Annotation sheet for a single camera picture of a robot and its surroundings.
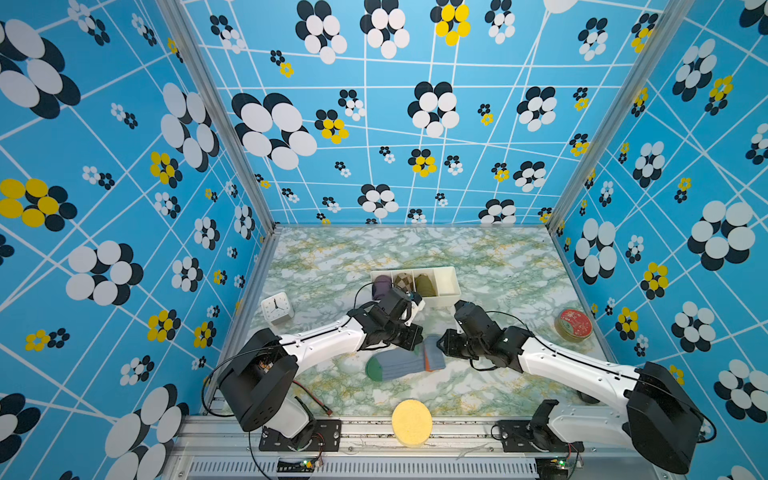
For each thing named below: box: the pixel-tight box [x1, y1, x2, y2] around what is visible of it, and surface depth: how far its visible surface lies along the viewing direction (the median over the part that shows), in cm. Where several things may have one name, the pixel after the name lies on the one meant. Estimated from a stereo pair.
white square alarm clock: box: [261, 292, 295, 325], surface depth 96 cm
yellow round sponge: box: [391, 399, 433, 448], surface depth 75 cm
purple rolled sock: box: [372, 274, 392, 299], surface depth 100 cm
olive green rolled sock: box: [415, 273, 437, 297], surface depth 98 cm
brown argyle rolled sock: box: [394, 272, 413, 293], surface depth 98 cm
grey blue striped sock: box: [366, 334, 446, 382], surface depth 86 cm
